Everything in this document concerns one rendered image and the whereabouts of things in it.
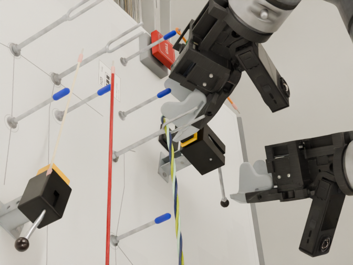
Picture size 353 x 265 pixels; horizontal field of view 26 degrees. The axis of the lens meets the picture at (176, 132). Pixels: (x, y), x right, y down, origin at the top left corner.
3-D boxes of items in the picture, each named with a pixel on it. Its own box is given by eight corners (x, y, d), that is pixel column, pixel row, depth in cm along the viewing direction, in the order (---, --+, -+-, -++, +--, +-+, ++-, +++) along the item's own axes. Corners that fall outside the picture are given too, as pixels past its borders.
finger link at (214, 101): (188, 111, 104) (222, 62, 100) (199, 116, 104) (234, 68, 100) (189, 130, 100) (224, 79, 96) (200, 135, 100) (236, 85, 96)
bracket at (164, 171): (167, 183, 111) (195, 170, 109) (157, 173, 110) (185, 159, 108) (169, 162, 114) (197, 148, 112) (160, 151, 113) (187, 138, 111)
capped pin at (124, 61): (126, 68, 116) (184, 35, 111) (120, 63, 115) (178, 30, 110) (125, 60, 116) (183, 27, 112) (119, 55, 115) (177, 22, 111)
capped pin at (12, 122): (15, 119, 87) (72, 85, 83) (17, 130, 86) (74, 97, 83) (6, 114, 86) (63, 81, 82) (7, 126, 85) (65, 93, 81)
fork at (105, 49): (50, 70, 97) (138, 17, 92) (60, 77, 99) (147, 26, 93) (50, 81, 96) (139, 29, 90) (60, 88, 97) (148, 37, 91)
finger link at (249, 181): (226, 165, 116) (276, 156, 110) (232, 204, 116) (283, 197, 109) (213, 167, 114) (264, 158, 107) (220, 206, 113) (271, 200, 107)
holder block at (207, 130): (201, 175, 110) (225, 165, 108) (179, 151, 107) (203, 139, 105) (203, 156, 113) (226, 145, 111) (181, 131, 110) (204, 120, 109)
